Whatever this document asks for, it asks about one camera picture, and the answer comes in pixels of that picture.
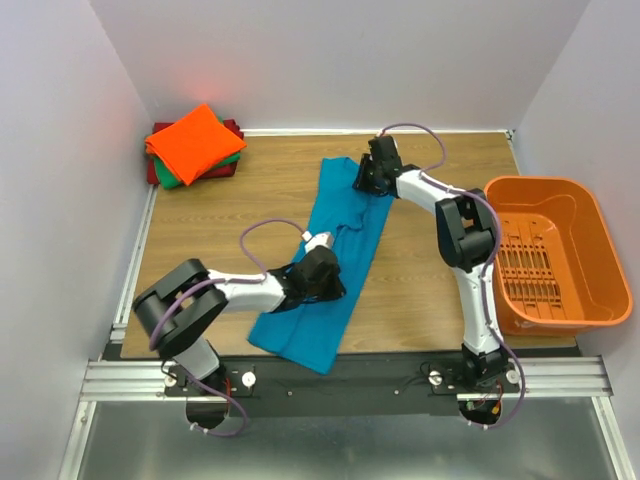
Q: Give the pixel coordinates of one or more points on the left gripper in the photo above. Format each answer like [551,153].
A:
[333,288]

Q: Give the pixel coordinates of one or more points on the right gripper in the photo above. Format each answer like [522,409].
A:
[366,176]

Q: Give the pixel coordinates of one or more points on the blue t-shirt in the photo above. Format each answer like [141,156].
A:
[310,335]

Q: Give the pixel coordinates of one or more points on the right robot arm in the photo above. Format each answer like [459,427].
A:
[468,241]

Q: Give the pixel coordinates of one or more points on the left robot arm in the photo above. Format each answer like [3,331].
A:
[177,310]

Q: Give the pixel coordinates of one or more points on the dark red folded t-shirt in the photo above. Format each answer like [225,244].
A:
[220,170]

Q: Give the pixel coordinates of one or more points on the orange folded t-shirt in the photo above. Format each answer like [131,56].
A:
[194,144]

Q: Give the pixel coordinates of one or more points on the green folded t-shirt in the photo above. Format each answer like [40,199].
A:
[172,175]

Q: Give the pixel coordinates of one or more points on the orange plastic basket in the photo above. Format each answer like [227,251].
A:
[557,272]

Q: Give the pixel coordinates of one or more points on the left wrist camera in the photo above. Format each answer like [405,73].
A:
[312,241]

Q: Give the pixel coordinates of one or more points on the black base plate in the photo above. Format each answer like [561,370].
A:
[434,383]

